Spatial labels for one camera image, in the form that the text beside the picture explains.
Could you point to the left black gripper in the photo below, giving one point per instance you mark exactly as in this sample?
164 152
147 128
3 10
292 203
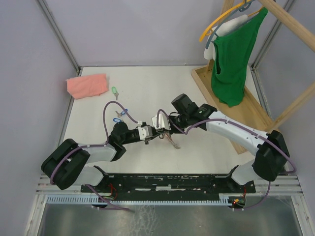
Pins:
154 132

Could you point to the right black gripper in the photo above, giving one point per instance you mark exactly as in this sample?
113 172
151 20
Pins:
168 131

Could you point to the silver chain keyring red tag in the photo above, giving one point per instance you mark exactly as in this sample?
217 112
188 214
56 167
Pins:
171 141

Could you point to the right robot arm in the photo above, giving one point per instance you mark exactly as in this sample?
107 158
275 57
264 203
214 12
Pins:
269 149

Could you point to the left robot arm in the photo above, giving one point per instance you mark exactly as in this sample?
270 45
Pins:
66 163

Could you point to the key with blue tag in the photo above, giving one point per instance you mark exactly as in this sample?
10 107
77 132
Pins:
118 120
122 113

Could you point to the key with green tag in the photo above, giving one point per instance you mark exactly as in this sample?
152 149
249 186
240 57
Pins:
115 92

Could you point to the pink folded cloth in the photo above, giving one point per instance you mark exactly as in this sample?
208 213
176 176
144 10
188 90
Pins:
87 86

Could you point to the wooden clothes rack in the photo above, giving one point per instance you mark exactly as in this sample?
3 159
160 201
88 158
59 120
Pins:
250 111

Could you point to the white cloth on hanger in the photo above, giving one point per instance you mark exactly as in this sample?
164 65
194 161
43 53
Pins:
224 29

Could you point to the green shirt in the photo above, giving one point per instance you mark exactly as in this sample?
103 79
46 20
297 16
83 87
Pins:
233 52

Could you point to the yellow hanger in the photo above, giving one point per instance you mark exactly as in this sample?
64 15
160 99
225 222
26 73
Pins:
227 12

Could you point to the blue-grey hanger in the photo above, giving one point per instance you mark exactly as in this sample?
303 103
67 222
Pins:
250 17

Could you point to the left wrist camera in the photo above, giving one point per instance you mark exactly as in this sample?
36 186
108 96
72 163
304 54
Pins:
145 133

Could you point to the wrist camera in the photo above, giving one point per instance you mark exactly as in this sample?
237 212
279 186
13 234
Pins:
161 120
145 133

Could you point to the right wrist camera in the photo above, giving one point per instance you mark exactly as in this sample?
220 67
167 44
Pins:
161 120

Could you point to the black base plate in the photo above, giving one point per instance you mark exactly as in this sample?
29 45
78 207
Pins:
199 187

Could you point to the aluminium frame rail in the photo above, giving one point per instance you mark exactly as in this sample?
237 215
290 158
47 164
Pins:
284 185

